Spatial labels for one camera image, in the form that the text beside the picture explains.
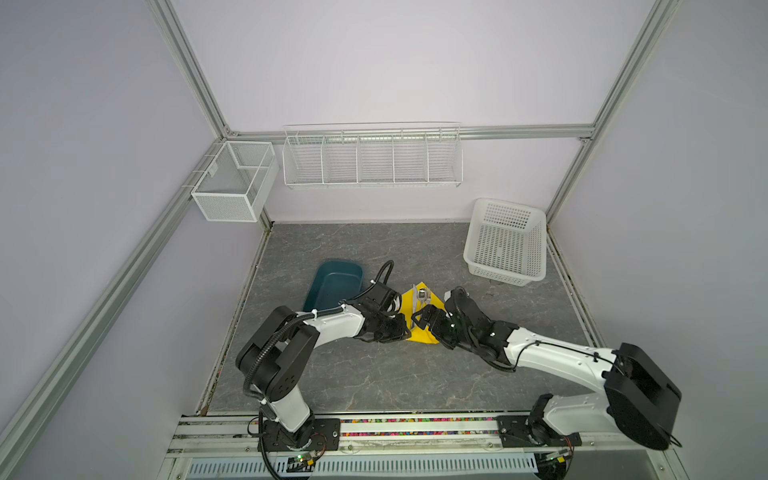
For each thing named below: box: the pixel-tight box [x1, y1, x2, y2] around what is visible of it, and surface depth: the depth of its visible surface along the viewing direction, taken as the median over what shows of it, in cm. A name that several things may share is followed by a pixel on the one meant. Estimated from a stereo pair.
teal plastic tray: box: [302, 260, 364, 311], surface depth 104 cm
